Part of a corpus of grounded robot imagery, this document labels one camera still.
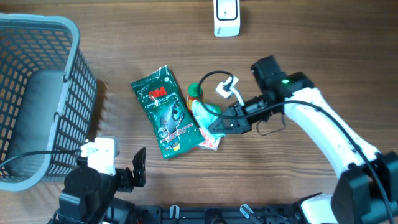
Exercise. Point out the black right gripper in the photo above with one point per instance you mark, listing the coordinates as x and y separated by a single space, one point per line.
240 122

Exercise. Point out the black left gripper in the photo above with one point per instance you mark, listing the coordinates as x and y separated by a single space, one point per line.
126 181

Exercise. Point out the teal wet wipes pack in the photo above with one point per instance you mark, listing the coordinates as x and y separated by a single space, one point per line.
204 119

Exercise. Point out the red small packet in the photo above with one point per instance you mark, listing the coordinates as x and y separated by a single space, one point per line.
209 143

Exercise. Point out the yellow bottle green cap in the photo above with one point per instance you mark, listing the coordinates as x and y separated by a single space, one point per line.
194 92

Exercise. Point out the green glove package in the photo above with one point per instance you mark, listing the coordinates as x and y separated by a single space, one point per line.
175 129

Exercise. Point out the clear jar green lid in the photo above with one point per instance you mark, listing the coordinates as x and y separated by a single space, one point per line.
217 108

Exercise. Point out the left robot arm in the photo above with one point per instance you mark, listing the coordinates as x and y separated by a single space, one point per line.
88 195

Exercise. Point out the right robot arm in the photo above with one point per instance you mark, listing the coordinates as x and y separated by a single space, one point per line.
366 191

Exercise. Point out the white barcode scanner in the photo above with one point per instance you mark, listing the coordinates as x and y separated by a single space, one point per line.
227 18

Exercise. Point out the grey plastic shopping basket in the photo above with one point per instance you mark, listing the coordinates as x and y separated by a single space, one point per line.
48 93

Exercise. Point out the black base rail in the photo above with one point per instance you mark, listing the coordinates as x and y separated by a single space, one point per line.
211 214

